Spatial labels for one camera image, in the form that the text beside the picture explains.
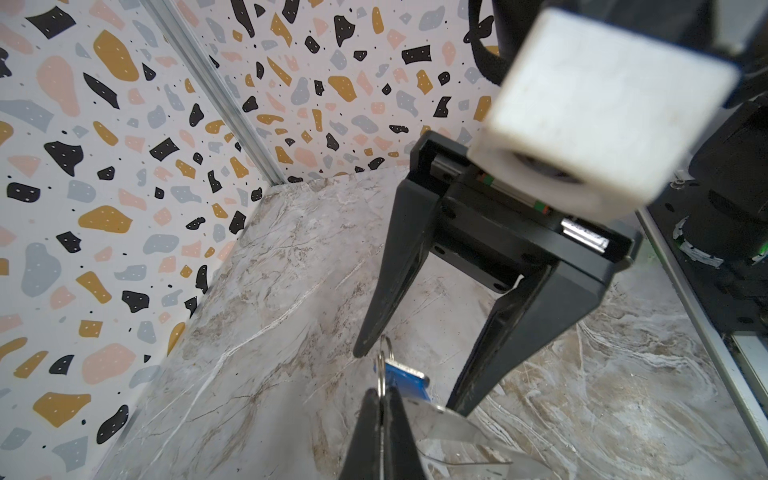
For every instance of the translucent keyring tag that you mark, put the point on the translucent keyring tag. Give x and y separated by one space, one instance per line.
450 444

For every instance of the left corner aluminium profile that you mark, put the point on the left corner aluminium profile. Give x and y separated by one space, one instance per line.
174 28

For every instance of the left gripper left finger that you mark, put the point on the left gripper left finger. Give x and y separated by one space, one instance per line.
362 461

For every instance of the aluminium mounting rail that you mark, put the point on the aluminium mounting rail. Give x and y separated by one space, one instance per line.
728 369

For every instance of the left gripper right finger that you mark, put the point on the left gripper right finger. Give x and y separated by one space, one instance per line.
401 460

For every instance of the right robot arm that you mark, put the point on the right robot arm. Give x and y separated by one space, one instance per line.
713 212

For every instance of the blue capped key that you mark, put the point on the blue capped key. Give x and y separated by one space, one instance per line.
410 382

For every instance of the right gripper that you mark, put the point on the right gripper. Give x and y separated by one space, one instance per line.
451 208

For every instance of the metal keyring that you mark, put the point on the metal keyring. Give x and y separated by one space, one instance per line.
384 354

